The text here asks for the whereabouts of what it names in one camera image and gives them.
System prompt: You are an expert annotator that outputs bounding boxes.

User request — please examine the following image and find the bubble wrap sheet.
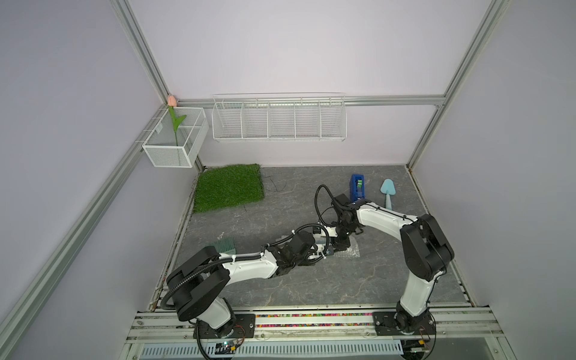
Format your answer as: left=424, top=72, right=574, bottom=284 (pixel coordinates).
left=309, top=236, right=360, bottom=258

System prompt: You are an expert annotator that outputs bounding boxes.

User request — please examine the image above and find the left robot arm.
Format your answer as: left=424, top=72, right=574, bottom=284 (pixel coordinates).
left=160, top=223, right=337, bottom=338

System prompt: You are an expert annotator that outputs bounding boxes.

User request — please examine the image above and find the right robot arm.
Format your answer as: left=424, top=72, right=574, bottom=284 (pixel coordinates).
left=314, top=184, right=455, bottom=335

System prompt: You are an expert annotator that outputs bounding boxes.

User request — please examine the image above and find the blue tape dispenser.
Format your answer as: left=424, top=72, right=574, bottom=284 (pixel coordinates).
left=349, top=174, right=365, bottom=202

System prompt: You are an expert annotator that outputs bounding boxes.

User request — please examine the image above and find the teal garden trowel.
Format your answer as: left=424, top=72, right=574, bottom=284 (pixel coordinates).
left=380, top=178, right=396, bottom=210

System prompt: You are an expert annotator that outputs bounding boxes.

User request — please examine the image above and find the teal hand rake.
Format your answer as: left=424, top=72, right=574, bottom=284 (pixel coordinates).
left=213, top=237, right=236, bottom=255

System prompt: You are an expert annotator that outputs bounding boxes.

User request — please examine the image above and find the green artificial grass mat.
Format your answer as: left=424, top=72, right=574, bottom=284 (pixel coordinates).
left=193, top=163, right=265, bottom=213

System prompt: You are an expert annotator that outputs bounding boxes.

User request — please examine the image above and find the white vent grille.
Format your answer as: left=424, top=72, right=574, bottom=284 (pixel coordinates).
left=137, top=339, right=404, bottom=359

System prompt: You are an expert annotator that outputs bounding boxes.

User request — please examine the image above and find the pink artificial tulip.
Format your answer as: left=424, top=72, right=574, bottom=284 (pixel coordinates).
left=166, top=95, right=187, bottom=146

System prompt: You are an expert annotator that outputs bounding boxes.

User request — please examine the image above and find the white wire wall shelf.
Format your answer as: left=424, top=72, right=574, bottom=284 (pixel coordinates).
left=211, top=92, right=347, bottom=142

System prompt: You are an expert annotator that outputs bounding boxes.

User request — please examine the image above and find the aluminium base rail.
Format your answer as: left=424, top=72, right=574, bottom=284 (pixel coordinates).
left=125, top=307, right=505, bottom=345

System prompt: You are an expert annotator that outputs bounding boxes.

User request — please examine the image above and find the white mesh wall basket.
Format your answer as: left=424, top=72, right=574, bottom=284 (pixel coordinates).
left=142, top=106, right=209, bottom=168

